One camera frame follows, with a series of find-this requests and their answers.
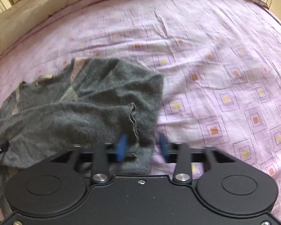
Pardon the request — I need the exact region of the grey argyle knit sweater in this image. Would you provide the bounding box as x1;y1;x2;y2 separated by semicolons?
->
0;58;163;216

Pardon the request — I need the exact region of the pink patterned bed sheet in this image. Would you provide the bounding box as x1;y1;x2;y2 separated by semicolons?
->
0;0;281;220

